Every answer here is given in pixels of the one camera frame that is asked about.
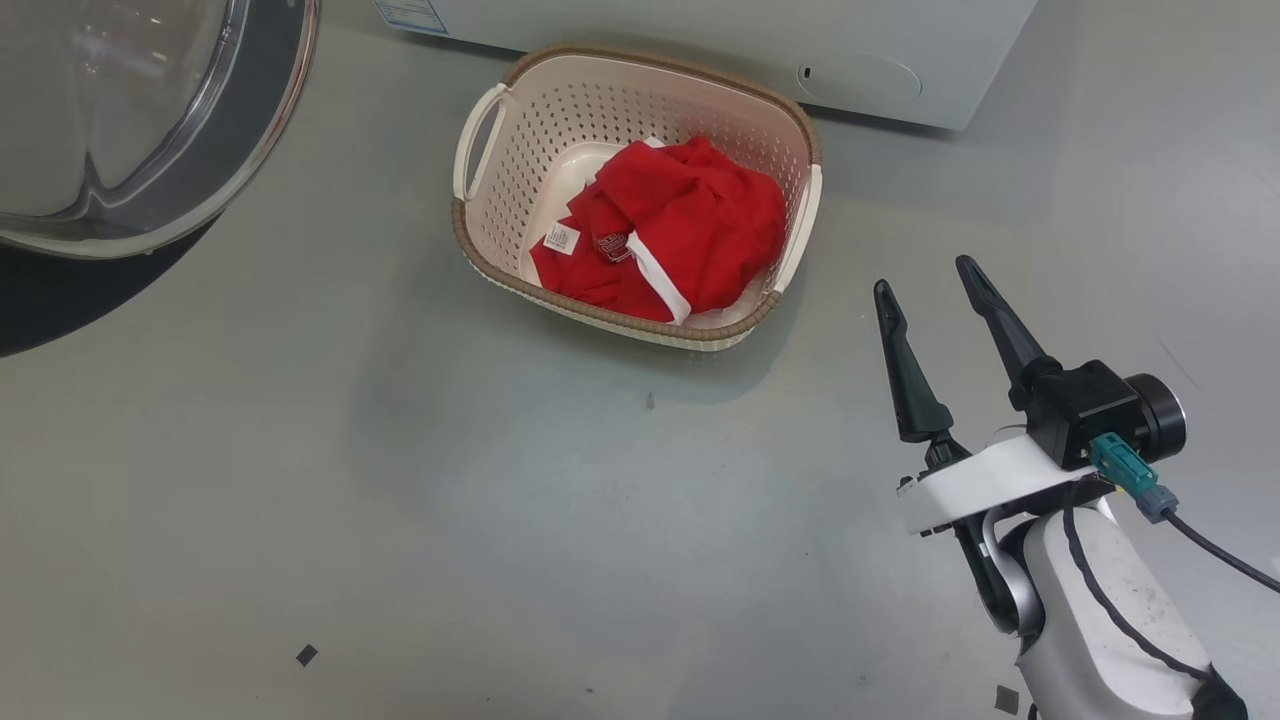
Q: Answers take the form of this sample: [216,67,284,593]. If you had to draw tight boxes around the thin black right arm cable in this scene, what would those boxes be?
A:
[1061,503,1217,687]

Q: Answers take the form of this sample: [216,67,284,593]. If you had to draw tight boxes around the right camera cable teal connector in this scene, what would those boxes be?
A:
[1089,433,1280,594]

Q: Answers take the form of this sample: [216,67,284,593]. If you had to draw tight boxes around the cream perforated laundry basket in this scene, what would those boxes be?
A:
[451,43,824,352]

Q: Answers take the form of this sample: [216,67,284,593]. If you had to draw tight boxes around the round glass washing machine door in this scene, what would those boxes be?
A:
[0,0,322,359]

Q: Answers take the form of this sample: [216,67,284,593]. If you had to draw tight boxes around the white washing machine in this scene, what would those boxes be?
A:
[372,0,1041,132]

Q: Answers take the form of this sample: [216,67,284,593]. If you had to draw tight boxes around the blue energy label sticker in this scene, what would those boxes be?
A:
[375,0,449,37]

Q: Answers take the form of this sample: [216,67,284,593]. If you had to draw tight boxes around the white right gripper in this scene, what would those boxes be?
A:
[873,255,1116,540]

